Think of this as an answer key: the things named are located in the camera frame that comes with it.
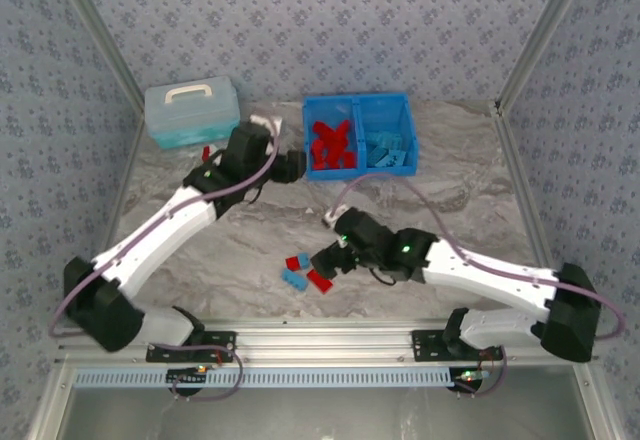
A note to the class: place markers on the blue divided plastic bin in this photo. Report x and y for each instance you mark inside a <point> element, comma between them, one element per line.
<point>385,172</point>

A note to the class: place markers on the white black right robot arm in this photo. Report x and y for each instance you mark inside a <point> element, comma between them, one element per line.
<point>480,272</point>

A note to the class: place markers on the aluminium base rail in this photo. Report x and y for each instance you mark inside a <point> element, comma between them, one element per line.
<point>320,342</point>

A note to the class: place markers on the red lego brick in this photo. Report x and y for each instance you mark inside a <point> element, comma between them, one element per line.
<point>348,160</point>
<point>317,155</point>
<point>291,263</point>
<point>342,131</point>
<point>320,282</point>
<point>333,154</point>
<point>321,131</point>

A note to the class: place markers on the small controller board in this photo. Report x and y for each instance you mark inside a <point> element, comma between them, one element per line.
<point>467,376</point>
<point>192,375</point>

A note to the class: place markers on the light blue storage box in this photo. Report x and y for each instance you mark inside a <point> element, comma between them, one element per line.
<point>200,110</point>

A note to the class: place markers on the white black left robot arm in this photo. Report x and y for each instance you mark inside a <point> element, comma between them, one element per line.
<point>150,240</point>

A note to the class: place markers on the aluminium frame post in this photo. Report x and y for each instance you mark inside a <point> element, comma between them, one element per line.
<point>545,35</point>
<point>95,30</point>

